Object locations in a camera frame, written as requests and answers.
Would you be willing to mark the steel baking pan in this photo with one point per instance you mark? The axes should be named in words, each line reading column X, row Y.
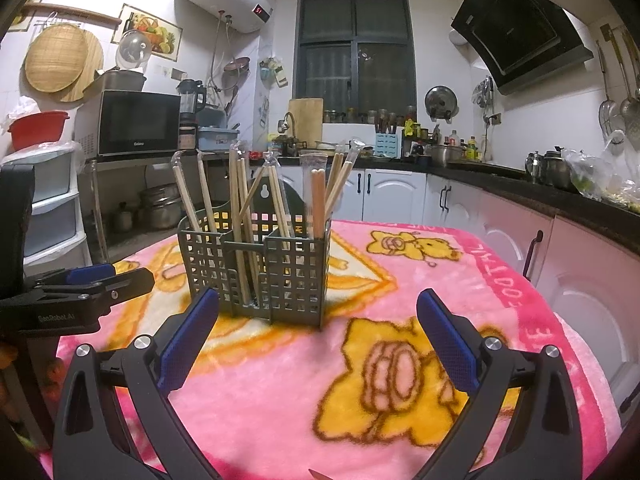
column 120, row 81

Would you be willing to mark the cooking oil bottle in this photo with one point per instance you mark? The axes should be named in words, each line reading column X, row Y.
column 471, row 149

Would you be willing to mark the wooden cutting board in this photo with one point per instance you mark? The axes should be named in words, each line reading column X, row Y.
column 306, row 120

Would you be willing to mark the white base cabinets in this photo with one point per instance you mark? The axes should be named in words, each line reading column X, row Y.
column 390, row 195

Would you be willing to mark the chrome faucet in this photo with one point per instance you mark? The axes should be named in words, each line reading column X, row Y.
column 286, row 122

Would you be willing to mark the small steel kettle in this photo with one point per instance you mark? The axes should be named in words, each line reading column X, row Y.
column 534, row 167

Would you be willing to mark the red plastic basin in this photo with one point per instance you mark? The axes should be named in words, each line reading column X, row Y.
column 37, row 132

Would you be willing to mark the large steel kettle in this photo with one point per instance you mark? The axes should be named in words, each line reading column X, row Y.
column 557, row 170

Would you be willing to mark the row of hanging steel ladles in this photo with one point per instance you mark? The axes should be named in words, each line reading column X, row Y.
column 625, row 105

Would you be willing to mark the row of glass jars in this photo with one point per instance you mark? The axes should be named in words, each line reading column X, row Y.
column 370, row 116

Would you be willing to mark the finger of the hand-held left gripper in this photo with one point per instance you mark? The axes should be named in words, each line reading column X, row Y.
column 125, row 285
column 90, row 274

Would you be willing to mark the steel pot lid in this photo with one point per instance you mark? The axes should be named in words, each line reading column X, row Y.
column 441, row 104

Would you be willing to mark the dark green utensil basket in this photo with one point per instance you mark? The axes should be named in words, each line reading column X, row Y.
column 295, row 270

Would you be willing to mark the steel cooking pot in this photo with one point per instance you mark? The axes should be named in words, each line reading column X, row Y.
column 445, row 156

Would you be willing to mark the white plastic bag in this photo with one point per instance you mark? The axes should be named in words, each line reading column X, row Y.
column 22, row 110

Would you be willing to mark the black kitchen countertop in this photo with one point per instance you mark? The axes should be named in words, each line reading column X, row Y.
column 590, row 210

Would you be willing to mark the wall pocket organizer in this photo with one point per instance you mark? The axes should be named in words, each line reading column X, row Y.
column 274, row 72

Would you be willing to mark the woven bamboo tray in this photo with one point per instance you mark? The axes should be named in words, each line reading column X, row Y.
column 55, row 57

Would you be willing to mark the single chopstick pair packet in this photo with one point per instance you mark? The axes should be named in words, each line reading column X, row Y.
column 317, row 200

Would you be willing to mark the round wooden board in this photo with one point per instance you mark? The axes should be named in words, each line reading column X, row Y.
column 95, row 60

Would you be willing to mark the light blue knife rack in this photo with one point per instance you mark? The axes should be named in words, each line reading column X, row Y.
column 387, row 146

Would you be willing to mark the fruit wall poster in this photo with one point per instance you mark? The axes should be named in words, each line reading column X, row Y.
column 160, row 25

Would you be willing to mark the bunch of chopsticks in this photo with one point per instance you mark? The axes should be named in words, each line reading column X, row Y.
column 234, row 195

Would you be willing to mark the glass dome lid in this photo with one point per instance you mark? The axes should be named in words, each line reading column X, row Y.
column 132, row 50

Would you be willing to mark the plastic drawer cabinet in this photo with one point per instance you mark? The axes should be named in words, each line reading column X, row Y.
column 50, row 185

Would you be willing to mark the wooden wall rail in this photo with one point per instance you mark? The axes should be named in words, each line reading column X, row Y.
column 70, row 12

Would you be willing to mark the person's left hand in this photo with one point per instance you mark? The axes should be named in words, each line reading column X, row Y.
column 56, row 377

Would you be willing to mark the large steel pot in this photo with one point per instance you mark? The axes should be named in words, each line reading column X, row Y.
column 160, row 207

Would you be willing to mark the hanging strainer pan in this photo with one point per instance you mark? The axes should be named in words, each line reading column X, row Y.
column 236, row 67

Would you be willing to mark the light blue storage box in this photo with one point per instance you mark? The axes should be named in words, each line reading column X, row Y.
column 217, row 137

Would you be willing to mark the black microwave oven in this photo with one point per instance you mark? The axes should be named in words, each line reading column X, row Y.
column 135, row 122

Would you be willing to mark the plastic bag of vegetables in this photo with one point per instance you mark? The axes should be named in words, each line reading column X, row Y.
column 595, row 175

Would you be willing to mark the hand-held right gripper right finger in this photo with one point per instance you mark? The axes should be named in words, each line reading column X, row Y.
column 447, row 340

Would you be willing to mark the black range hood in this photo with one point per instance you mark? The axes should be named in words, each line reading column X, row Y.
column 515, row 25

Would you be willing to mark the small steel pot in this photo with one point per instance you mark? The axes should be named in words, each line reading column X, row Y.
column 122, row 217

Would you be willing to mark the person's right hand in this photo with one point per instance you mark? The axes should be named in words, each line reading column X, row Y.
column 316, row 475

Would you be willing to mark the pink printed blanket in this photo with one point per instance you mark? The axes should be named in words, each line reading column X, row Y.
column 280, row 390

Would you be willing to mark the blender jug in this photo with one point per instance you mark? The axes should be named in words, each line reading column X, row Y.
column 190, row 100

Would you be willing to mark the dark window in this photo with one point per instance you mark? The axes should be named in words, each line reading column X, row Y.
column 350, row 60

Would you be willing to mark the bunch of hanging kitchen tools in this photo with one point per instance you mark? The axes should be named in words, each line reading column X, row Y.
column 483, row 91

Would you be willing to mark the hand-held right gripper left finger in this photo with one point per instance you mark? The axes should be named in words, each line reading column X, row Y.
column 187, row 340

